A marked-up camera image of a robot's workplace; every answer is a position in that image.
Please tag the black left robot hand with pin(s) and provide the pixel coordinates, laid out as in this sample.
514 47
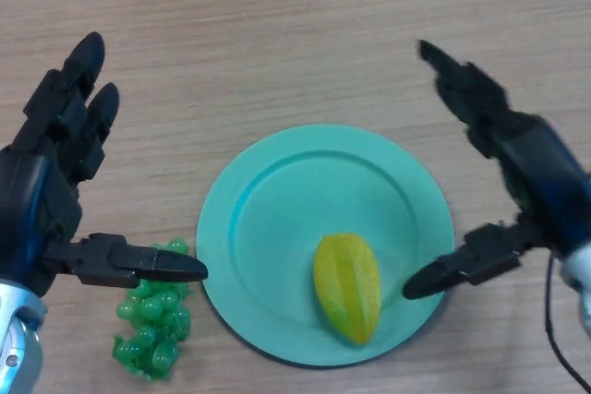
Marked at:
27 200

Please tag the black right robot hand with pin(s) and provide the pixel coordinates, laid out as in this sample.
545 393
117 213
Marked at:
545 172

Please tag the yellow starfruit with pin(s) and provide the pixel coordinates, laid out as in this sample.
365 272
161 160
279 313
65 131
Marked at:
348 288

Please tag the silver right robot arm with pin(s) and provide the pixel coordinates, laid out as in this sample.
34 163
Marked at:
582 288

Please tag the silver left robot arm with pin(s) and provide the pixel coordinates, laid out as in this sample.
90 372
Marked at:
18 352

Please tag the green round plate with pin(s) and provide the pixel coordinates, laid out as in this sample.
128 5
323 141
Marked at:
286 209

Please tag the green grape bunch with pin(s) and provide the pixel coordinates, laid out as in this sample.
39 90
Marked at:
152 325

